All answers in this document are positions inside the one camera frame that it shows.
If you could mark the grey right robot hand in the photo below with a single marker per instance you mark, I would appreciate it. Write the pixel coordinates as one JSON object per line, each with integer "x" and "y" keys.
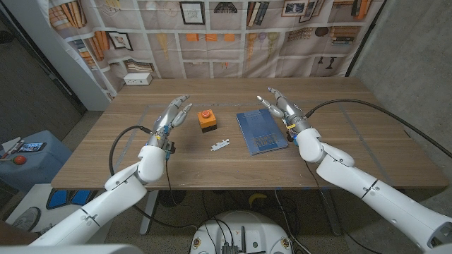
{"x": 293, "y": 114}

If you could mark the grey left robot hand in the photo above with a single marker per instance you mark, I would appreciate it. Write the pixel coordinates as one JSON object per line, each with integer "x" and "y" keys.
{"x": 166, "y": 121}

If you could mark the white puzzle piece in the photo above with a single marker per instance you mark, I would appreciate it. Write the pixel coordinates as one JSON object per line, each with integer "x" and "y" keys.
{"x": 215, "y": 147}
{"x": 224, "y": 142}

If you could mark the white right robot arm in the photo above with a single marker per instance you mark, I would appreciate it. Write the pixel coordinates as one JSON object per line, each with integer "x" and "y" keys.
{"x": 353, "y": 176}

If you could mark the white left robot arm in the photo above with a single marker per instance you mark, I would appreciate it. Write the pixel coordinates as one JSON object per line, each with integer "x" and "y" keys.
{"x": 116, "y": 197}

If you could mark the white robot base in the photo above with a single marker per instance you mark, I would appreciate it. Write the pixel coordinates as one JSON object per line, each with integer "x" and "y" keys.
{"x": 243, "y": 229}

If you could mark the blue notebook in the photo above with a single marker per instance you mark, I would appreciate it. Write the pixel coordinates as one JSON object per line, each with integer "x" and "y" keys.
{"x": 259, "y": 132}

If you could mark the orange emergency button box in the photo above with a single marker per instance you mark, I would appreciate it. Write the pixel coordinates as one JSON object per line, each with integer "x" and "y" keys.
{"x": 206, "y": 121}

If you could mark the white power strip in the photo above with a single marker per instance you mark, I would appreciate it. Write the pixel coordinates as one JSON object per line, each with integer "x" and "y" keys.
{"x": 137, "y": 79}

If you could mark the black round fan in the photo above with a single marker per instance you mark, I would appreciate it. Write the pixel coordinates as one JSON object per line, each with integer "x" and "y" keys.
{"x": 172, "y": 198}

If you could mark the black backdrop stand pole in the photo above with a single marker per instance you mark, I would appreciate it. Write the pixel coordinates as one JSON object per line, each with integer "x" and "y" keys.
{"x": 352, "y": 63}

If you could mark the printed bookshelf backdrop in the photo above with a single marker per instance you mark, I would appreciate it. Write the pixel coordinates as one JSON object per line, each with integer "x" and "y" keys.
{"x": 212, "y": 53}

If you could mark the yellow curved object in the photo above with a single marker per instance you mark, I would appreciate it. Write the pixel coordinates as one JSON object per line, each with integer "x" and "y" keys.
{"x": 257, "y": 197}

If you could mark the white table leg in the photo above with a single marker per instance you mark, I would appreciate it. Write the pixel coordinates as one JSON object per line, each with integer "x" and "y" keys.
{"x": 147, "y": 215}

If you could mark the grey table leg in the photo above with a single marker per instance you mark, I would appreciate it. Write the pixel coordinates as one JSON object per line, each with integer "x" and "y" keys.
{"x": 332, "y": 215}

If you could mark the white platform with blue pads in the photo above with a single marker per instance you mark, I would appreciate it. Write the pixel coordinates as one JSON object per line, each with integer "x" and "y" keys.
{"x": 58, "y": 199}

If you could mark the smartphone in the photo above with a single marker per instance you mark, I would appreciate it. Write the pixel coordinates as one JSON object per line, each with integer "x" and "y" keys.
{"x": 31, "y": 147}

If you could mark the red ball knob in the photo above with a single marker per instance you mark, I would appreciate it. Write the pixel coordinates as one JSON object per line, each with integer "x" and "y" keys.
{"x": 19, "y": 160}

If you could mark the white paper sheet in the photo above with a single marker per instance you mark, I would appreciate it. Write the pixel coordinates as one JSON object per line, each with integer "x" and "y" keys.
{"x": 10, "y": 144}

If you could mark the white robot torso edge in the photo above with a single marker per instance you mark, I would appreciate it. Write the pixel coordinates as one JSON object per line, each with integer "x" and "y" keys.
{"x": 70, "y": 249}

